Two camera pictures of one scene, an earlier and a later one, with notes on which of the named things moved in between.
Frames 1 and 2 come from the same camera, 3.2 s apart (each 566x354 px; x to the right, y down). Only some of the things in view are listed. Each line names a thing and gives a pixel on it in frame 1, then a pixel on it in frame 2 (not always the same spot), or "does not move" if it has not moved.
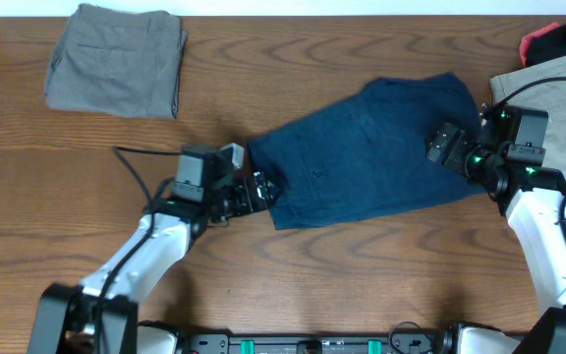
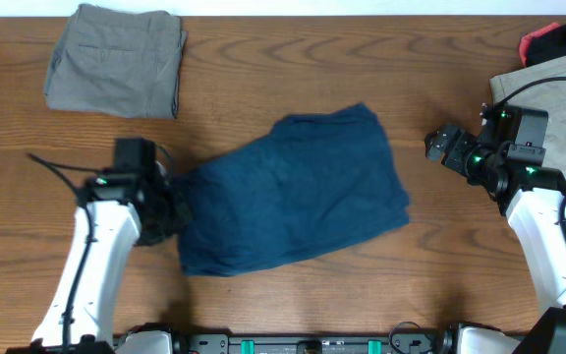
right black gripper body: (457, 157) does not move
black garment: (555, 43) does not move
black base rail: (401, 343) does not move
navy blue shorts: (370, 157) → (316, 181)
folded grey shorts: (117, 62) does not move
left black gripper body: (242, 204) → (172, 211)
